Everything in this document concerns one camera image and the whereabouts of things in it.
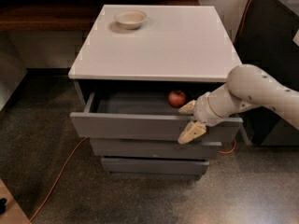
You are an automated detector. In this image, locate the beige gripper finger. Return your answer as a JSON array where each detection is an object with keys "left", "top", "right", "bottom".
[
  {"left": 178, "top": 100, "right": 196, "bottom": 115},
  {"left": 178, "top": 121, "right": 206, "bottom": 145}
]

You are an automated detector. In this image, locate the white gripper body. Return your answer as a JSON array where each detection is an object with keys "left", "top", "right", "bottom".
[{"left": 193, "top": 92, "right": 224, "bottom": 127}]

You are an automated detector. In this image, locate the red apple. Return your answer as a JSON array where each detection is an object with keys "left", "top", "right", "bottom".
[{"left": 168, "top": 90, "right": 187, "bottom": 108}]

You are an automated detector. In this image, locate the grey top drawer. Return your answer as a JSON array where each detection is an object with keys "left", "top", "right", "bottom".
[{"left": 69, "top": 91, "right": 244, "bottom": 144}]

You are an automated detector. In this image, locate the grey drawer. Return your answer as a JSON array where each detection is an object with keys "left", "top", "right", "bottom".
[
  {"left": 69, "top": 91, "right": 244, "bottom": 144},
  {"left": 101, "top": 158, "right": 209, "bottom": 175},
  {"left": 90, "top": 138, "right": 221, "bottom": 160}
]

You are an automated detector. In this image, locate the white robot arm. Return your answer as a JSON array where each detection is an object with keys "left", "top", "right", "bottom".
[{"left": 178, "top": 64, "right": 299, "bottom": 145}]

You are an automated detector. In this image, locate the grey drawer cabinet white top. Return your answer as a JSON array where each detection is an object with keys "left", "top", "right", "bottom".
[{"left": 69, "top": 5, "right": 242, "bottom": 179}]

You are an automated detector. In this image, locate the grey bottom drawer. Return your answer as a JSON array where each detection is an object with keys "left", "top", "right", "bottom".
[{"left": 101, "top": 158, "right": 209, "bottom": 175}]

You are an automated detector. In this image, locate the grey middle drawer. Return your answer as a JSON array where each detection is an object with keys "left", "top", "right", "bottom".
[{"left": 90, "top": 138, "right": 221, "bottom": 160}]

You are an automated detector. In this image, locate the beige paper bowl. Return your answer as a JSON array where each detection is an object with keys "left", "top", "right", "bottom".
[{"left": 114, "top": 10, "right": 148, "bottom": 30}]

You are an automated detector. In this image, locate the dark wooden bench shelf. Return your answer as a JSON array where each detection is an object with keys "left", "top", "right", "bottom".
[{"left": 0, "top": 0, "right": 200, "bottom": 32}]

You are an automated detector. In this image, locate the small black object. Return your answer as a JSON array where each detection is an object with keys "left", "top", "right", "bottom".
[{"left": 0, "top": 198, "right": 7, "bottom": 215}]

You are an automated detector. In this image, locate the orange power cable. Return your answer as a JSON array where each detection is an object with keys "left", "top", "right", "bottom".
[{"left": 28, "top": 136, "right": 237, "bottom": 223}]

